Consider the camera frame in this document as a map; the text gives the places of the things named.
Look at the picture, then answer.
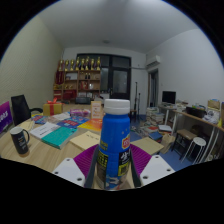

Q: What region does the white booklet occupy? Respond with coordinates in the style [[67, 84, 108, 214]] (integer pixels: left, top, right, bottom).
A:
[[28, 121, 61, 140]]

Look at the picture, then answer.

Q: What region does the purple sign board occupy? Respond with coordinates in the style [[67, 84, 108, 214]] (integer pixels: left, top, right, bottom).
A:
[[0, 101, 13, 134]]

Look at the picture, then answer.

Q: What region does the blue printed book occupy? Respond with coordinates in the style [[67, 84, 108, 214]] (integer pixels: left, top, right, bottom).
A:
[[56, 115, 90, 129], [31, 114, 58, 125]]

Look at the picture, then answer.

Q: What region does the pink packet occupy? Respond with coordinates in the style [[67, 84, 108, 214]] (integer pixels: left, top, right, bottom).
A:
[[69, 108, 92, 118]]

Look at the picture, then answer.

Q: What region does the pile of books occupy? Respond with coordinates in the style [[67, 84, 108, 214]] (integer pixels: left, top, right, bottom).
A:
[[139, 106, 173, 141]]

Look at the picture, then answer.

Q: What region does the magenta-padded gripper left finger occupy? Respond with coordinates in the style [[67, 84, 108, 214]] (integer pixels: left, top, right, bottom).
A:
[[52, 144, 101, 189]]

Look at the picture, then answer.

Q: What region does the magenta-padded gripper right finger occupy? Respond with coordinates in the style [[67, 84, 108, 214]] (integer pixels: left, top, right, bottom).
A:
[[128, 143, 176, 188]]

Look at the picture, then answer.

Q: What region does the wooden shelf unit with trophies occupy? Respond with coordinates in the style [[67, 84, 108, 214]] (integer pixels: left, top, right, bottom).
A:
[[53, 56, 102, 102]]

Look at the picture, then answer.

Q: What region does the square wooden stool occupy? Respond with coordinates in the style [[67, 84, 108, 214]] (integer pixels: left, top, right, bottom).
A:
[[173, 128, 198, 153]]

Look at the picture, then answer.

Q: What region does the black tripod stand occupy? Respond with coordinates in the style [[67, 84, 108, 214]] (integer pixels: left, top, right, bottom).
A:
[[133, 81, 141, 113]]

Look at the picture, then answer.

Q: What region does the tan paper envelope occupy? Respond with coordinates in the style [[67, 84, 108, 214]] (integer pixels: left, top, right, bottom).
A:
[[69, 130, 101, 152]]

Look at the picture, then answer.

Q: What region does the beige tote bag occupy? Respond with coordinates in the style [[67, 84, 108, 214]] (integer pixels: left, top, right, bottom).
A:
[[161, 133, 177, 155]]

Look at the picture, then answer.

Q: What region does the white air conditioner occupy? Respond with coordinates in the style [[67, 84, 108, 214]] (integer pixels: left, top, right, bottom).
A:
[[145, 54, 162, 69]]

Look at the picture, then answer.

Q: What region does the teal book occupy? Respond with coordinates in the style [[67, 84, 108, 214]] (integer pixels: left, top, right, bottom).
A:
[[41, 126, 78, 150]]

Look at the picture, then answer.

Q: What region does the black mug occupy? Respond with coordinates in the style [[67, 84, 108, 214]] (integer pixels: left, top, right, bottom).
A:
[[9, 126, 31, 155]]

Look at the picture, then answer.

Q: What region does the pale yellow notebook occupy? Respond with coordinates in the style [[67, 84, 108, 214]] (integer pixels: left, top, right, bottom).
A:
[[19, 118, 35, 131]]

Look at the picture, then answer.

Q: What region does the small orange carton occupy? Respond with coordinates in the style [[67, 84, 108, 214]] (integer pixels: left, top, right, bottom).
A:
[[90, 100, 104, 120]]

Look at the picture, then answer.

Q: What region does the black office chair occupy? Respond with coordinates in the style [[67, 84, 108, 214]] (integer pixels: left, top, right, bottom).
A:
[[10, 94, 44, 126]]

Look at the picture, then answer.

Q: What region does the orange book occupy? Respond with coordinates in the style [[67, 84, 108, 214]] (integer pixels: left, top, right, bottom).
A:
[[77, 118, 104, 133]]

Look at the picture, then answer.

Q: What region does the blue drink bottle white cap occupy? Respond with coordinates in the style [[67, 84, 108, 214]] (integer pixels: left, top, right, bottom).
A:
[[95, 98, 132, 191]]

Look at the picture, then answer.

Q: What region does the long wooden wall desk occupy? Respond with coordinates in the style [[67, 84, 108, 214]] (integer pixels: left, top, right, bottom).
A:
[[158, 99, 224, 161]]

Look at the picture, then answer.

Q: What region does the yellow gift box red ribbon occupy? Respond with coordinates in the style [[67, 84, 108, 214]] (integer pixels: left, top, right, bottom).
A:
[[42, 97, 64, 117]]

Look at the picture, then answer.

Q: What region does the white round stool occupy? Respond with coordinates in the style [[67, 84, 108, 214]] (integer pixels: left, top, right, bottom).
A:
[[181, 136, 208, 164]]

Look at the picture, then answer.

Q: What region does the black computer monitor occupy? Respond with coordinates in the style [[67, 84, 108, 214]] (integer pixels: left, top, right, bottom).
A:
[[161, 90, 177, 105]]

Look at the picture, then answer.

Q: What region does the dark glass door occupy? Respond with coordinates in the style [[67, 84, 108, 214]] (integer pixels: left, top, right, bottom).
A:
[[76, 53, 132, 101]]

